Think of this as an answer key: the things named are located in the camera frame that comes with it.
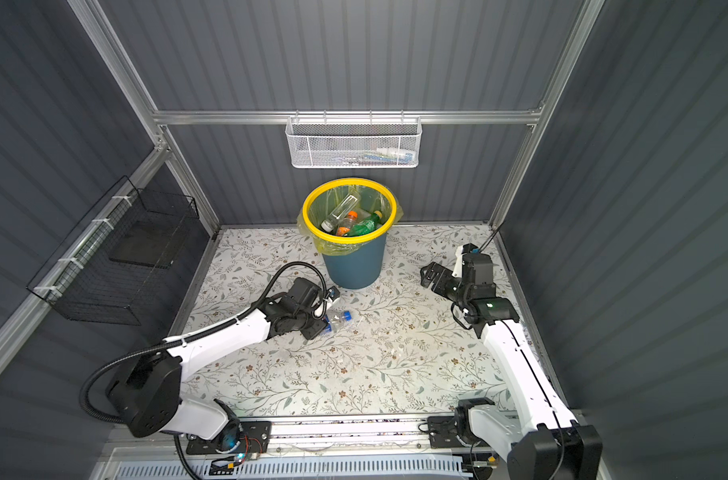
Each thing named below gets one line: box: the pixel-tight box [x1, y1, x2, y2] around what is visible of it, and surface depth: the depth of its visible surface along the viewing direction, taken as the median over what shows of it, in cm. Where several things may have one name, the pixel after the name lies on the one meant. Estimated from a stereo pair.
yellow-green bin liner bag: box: [296, 184, 404, 256], surface depth 95 cm
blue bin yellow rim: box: [302, 177, 397, 290], surface depth 91 cm
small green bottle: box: [348, 210, 383, 237], surface depth 90 cm
